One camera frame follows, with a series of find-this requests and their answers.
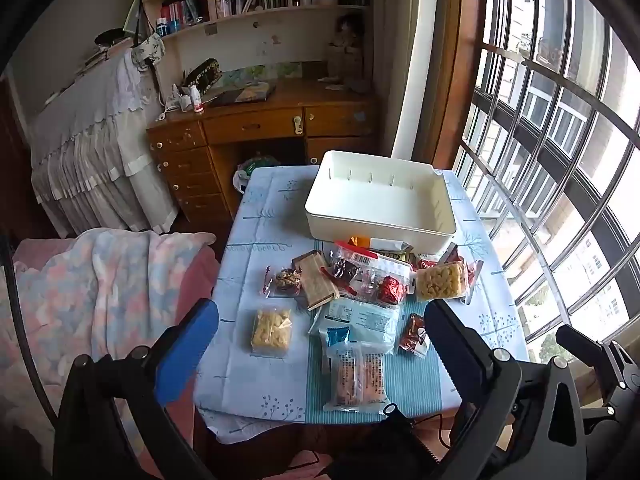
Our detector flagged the wooden desk with drawers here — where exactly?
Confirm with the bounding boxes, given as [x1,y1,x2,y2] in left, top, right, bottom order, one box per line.
[146,77,381,221]

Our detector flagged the floral cloth bag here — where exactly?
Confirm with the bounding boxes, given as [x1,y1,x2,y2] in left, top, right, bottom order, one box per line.
[131,35,166,68]

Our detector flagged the white plastic storage bin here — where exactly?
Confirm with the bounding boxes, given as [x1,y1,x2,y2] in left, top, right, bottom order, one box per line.
[305,150,457,253]

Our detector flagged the green yellow snack packet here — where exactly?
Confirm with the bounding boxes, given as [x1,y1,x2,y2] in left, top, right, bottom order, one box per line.
[372,240,415,261]

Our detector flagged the yellow puffed rice cake packet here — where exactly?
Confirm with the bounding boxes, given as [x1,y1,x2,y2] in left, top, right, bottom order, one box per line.
[250,307,293,358]
[415,260,471,303]

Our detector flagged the light wooden bookshelf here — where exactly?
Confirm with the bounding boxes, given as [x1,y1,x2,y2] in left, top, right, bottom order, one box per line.
[139,0,375,83]

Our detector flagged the white lace furniture cover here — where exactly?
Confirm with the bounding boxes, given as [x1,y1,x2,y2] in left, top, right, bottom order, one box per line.
[30,47,178,236]

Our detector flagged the doll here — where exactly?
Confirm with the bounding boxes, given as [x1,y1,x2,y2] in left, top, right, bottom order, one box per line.
[327,12,366,81]

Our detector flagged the clear mixed nut packet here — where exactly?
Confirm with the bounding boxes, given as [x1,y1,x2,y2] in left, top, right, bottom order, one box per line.
[259,266,303,298]

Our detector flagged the black round dish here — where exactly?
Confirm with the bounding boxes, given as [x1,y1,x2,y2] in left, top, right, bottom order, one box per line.
[95,27,132,46]

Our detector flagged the pink bedding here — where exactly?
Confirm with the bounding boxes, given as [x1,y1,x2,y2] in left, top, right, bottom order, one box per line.
[0,237,221,480]

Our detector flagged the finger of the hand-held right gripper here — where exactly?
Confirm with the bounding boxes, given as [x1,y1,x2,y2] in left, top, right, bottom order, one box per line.
[556,324,640,406]

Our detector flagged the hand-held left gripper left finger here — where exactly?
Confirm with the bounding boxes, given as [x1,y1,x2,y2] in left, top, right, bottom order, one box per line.
[52,299,221,480]

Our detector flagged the dark patterned pouch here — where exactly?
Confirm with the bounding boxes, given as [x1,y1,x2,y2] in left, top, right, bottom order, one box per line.
[184,58,223,93]

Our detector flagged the small red brown snack packet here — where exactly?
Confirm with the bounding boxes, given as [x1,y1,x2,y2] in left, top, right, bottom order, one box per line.
[397,312,431,358]

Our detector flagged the clear red candy bag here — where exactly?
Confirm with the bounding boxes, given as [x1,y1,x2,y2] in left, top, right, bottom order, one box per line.
[325,257,413,308]

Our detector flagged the brown wafer box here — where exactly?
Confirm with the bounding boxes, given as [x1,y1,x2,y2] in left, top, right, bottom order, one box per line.
[291,250,341,311]

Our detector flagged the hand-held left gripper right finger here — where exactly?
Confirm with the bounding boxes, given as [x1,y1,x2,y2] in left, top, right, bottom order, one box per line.
[424,299,588,480]

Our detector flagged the metal window grille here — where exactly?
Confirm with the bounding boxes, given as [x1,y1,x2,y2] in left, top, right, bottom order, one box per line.
[452,0,640,361]

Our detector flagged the white charger cable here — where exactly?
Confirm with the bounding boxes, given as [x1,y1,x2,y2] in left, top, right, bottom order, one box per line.
[155,99,187,122]

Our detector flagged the dark flat book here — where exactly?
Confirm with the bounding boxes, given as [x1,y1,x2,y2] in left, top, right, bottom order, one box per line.
[207,82,277,108]

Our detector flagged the colourful map sheet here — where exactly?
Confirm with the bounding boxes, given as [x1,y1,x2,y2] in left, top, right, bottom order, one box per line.
[220,62,303,83]

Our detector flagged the light blue printed tablecloth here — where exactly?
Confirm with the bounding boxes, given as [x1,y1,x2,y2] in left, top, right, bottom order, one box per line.
[192,165,531,443]

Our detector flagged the white plastic bag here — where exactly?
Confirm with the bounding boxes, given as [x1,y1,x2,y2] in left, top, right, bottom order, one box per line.
[232,155,281,196]

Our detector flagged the pale blue snack packet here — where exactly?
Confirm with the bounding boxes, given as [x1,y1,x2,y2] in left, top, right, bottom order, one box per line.
[309,296,403,356]

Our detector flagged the clear biscuit packet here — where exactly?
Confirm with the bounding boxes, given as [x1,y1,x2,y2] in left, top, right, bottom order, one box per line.
[322,341,393,413]

